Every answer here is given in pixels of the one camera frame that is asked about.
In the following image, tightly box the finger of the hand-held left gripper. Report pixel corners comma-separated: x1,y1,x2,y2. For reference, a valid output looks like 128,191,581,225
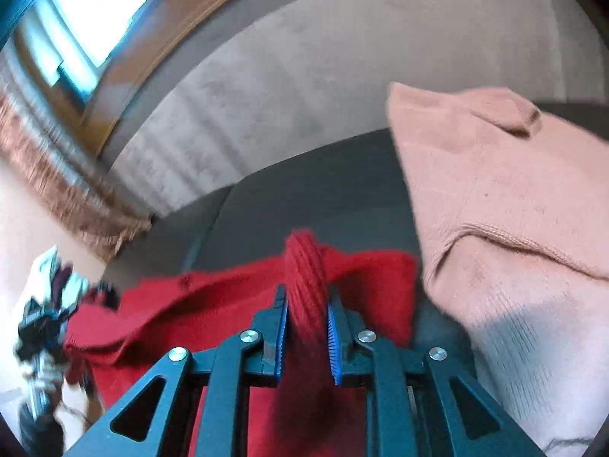
88,283,121,309

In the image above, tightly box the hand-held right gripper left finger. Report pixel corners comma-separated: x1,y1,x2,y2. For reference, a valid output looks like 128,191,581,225
62,284,289,457

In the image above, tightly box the brown patterned curtain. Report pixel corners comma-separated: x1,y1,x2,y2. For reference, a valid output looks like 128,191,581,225
0,43,154,264

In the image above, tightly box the stack of folded clothes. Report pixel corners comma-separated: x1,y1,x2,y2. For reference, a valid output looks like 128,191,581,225
23,245,92,317

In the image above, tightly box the red knit sweater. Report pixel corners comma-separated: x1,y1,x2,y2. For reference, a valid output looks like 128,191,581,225
62,229,420,457

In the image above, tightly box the pink knit sweater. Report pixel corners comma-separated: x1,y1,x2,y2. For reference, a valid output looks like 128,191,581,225
385,81,609,457

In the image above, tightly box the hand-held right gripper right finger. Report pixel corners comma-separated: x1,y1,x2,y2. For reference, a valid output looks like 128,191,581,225
326,288,548,457

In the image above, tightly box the window pane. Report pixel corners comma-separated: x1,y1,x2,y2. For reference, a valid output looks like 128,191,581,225
19,0,184,105

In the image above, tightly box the grey sofa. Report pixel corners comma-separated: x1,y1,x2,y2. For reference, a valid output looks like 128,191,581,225
81,0,609,457

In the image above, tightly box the wooden window frame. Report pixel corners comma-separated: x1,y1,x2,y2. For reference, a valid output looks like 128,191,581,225
83,0,346,155

